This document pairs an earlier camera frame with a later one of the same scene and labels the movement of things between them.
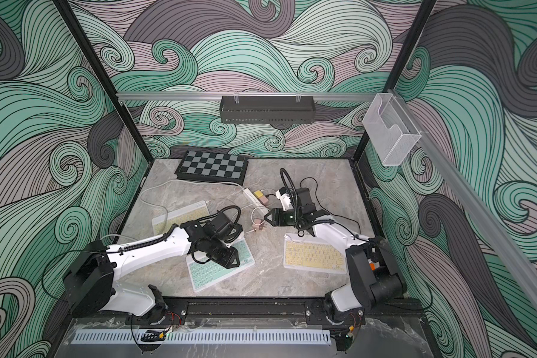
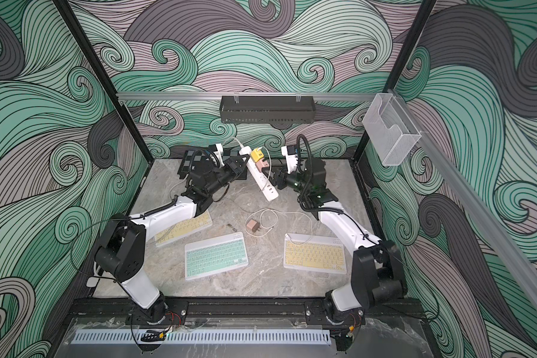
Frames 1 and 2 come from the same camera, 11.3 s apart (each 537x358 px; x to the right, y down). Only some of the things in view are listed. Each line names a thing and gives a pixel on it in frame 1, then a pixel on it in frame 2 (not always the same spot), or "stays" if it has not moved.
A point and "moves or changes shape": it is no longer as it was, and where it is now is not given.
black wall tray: (267, 109) stays
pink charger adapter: (257, 221) moves or changes shape
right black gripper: (281, 217) -> (283, 175)
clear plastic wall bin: (390, 130) stays
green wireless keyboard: (203, 275) moves or changes shape
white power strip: (255, 204) -> (265, 186)
